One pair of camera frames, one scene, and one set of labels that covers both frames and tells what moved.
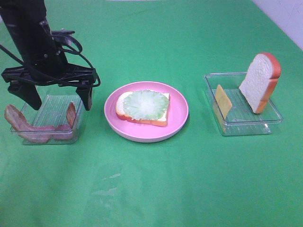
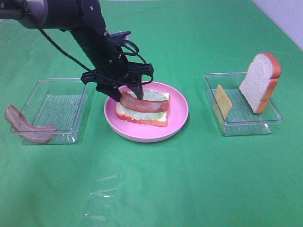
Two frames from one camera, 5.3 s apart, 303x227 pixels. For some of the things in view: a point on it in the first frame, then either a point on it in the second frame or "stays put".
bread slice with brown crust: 121,113 stays put
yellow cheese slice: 222,101 stays put
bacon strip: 37,134 stays put
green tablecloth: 194,177 stays put
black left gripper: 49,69 -> 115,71
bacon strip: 65,132 -> 132,102
